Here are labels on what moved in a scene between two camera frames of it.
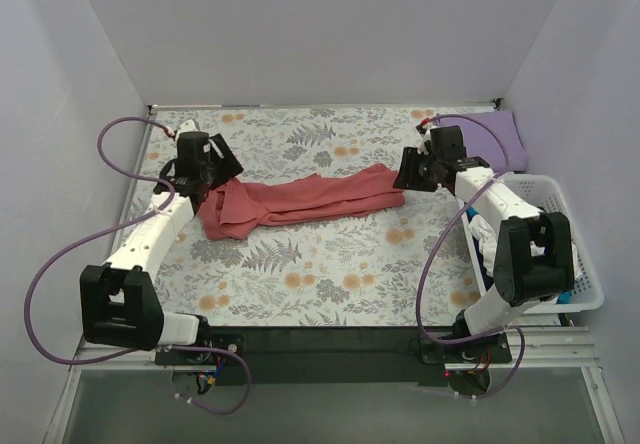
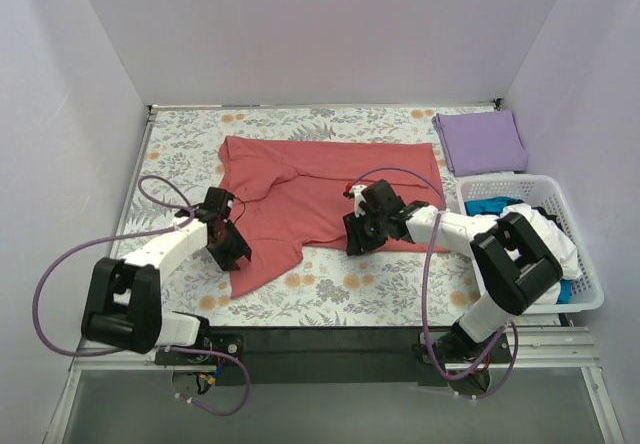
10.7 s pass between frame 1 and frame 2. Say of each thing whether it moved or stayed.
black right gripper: moved
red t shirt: moved
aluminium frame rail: stayed
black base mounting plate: stayed
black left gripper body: moved
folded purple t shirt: stayed
